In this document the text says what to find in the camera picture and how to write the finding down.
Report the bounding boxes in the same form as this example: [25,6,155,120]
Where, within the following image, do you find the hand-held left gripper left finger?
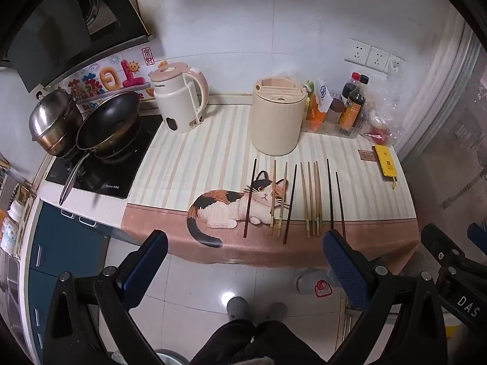
[44,229,169,365]

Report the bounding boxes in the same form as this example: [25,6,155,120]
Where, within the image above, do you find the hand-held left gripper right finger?
[323,229,447,365]

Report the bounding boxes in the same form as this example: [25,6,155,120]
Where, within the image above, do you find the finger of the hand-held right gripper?
[467,222,487,246]
[420,224,463,274]

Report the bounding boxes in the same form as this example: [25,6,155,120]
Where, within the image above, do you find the dark brown chopstick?
[335,172,346,238]
[326,158,335,231]
[243,158,258,237]
[282,164,298,245]

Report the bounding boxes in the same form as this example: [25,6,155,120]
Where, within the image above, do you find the cream utensil holder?
[249,77,308,156]

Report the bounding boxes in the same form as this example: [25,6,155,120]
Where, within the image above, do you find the clear water bottle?
[295,270,343,297]

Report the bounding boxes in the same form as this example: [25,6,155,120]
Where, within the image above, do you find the grey slipper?
[227,297,252,320]
[268,302,288,322]

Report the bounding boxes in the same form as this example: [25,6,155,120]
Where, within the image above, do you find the blue cabinet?
[26,201,111,365]

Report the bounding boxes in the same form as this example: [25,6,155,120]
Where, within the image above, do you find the black induction cooktop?
[45,114,163,199]

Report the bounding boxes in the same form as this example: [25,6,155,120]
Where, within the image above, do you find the yellow device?
[372,144,398,191]

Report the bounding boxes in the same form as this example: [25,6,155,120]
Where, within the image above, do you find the person's legs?
[188,319,335,365]

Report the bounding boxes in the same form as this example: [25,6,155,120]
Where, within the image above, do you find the striped cat print mat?
[121,103,421,265]

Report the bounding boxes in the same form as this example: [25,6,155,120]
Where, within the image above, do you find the clear plastic tray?
[302,89,368,137]

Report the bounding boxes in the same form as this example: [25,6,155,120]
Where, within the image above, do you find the clear plastic bag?
[361,80,412,145]

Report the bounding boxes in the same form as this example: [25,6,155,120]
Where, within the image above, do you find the black wok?
[59,91,142,206]

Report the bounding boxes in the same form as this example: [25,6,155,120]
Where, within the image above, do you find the brown jar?
[329,99,345,124]

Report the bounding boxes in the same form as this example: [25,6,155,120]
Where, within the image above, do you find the orange label sauce bottle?
[338,91,366,130]

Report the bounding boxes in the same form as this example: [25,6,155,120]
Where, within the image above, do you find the white paper packet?
[316,78,333,113]

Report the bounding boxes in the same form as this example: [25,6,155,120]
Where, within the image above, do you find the pink and white kettle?
[148,61,210,134]

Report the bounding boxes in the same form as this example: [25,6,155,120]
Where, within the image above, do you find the steel pot with lid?
[28,87,84,156]

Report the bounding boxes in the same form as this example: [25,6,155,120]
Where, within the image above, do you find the red cap dark bottle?
[341,72,361,103]

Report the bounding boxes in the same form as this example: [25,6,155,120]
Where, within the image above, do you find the black range hood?
[0,0,156,92]

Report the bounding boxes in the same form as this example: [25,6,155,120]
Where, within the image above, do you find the white wall socket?
[344,39,371,65]
[366,47,391,71]
[385,54,406,75]

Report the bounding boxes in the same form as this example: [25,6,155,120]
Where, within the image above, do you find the colourful wall sticker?
[66,55,164,113]

